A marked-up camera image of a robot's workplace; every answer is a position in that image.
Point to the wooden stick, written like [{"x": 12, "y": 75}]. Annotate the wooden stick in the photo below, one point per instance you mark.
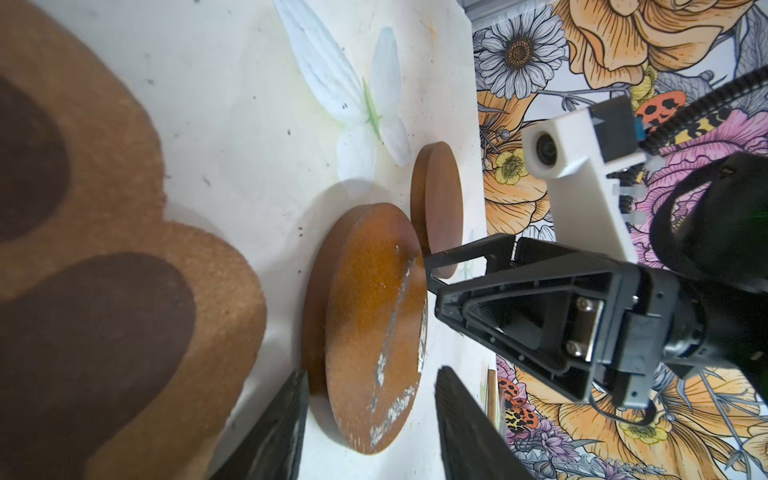
[{"x": 492, "y": 398}]

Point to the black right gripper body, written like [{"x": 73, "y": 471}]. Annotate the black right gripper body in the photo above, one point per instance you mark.
[{"x": 660, "y": 324}]

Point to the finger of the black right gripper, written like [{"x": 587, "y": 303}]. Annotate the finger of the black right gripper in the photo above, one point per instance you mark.
[
  {"x": 496, "y": 249},
  {"x": 558, "y": 319}
]

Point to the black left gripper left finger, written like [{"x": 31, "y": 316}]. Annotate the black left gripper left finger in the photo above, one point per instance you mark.
[{"x": 273, "y": 447}]

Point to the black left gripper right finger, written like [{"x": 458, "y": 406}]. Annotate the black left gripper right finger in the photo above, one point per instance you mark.
[{"x": 471, "y": 448}]

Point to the cork paw print coaster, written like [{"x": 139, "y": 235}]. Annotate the cork paw print coaster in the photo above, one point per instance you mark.
[{"x": 125, "y": 337}]

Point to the scratched brown round wooden coaster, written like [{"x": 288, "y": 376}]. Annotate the scratched brown round wooden coaster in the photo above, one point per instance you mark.
[{"x": 363, "y": 324}]

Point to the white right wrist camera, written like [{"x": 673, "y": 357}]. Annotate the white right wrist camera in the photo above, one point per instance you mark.
[{"x": 576, "y": 155}]

